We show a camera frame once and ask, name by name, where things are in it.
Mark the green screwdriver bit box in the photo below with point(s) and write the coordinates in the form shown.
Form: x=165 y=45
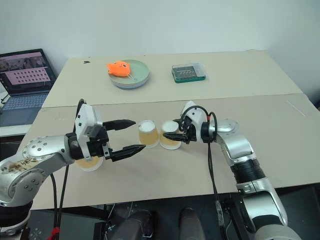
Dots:
x=188 y=73

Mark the pale plate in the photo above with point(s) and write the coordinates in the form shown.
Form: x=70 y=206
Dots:
x=130 y=86

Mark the grey laptop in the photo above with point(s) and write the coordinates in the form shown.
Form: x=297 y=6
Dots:
x=23 y=75

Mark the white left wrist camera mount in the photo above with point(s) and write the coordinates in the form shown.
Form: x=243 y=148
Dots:
x=86 y=117

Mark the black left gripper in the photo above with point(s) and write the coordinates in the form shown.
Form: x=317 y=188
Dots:
x=98 y=147

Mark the tan paper cup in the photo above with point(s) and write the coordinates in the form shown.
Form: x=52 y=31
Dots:
x=148 y=136
x=168 y=128
x=87 y=165

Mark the sage green plate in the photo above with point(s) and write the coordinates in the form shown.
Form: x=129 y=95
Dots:
x=140 y=71

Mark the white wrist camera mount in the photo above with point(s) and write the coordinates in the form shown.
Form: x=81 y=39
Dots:
x=197 y=116
x=86 y=117

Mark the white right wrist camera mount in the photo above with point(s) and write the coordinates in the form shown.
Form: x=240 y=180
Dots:
x=197 y=116

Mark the dark rounded shape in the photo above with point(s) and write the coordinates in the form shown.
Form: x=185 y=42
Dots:
x=191 y=223
x=136 y=225

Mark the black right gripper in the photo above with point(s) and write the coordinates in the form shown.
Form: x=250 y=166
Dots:
x=191 y=133

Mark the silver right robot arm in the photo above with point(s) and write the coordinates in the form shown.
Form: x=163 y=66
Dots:
x=240 y=147

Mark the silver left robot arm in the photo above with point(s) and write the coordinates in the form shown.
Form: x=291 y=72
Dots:
x=37 y=160

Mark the orange plush fish toy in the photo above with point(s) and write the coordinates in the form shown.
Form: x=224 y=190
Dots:
x=118 y=68

